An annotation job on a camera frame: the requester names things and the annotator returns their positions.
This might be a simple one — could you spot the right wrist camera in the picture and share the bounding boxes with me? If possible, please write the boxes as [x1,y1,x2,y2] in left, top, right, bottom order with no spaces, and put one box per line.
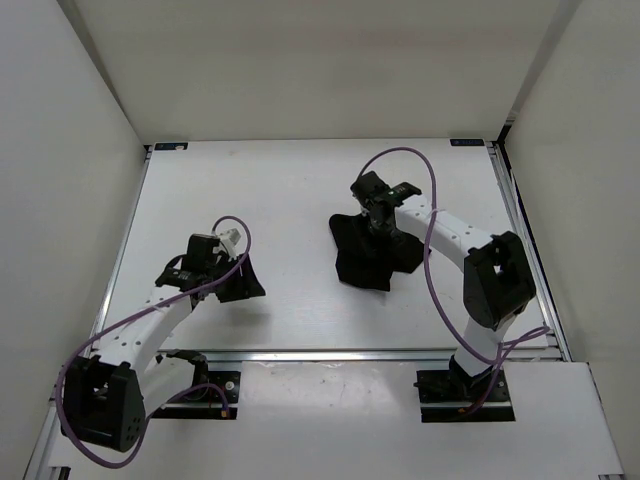
[350,171,422,210]

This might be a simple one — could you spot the right blue corner label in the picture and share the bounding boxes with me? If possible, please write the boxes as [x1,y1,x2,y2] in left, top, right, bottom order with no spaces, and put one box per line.
[450,138,485,147]

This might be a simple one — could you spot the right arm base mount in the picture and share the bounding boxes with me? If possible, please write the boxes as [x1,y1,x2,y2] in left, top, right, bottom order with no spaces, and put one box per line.
[414,358,516,424]

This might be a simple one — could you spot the purple cable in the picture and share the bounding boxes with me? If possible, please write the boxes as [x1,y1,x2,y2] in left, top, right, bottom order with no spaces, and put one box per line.
[359,146,551,416]
[55,215,252,469]

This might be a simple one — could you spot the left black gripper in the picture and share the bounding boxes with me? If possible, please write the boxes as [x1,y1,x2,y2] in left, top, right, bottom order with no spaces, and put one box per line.
[205,252,265,302]

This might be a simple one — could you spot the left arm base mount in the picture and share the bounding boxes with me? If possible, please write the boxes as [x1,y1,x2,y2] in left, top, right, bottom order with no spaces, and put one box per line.
[150,350,241,421]

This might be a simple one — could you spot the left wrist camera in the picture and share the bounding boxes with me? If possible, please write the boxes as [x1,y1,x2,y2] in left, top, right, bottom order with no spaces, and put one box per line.
[181,228,241,273]

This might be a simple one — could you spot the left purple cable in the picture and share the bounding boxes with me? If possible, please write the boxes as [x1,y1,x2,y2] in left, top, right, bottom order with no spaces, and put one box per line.
[55,215,252,469]

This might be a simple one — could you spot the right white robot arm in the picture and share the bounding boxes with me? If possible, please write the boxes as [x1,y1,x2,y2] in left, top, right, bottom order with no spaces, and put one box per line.
[358,187,536,400]

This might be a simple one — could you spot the black skirt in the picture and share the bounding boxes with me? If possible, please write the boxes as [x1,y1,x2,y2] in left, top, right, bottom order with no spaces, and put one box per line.
[329,214,424,292]

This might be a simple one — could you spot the blue corner label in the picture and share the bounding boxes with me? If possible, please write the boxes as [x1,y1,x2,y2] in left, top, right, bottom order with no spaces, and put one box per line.
[450,138,485,147]
[154,142,189,151]

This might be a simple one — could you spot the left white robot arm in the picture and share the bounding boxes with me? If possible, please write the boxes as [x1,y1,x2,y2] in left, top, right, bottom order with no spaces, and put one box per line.
[55,253,265,457]

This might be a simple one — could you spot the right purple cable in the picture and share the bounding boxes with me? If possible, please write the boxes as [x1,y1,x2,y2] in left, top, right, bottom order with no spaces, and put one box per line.
[359,146,551,416]

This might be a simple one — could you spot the left blue corner label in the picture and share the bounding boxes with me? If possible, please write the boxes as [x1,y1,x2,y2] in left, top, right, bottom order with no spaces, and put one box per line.
[154,142,189,151]

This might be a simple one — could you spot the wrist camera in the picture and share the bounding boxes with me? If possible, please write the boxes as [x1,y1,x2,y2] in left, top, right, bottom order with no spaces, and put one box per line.
[350,171,422,210]
[181,228,241,273]

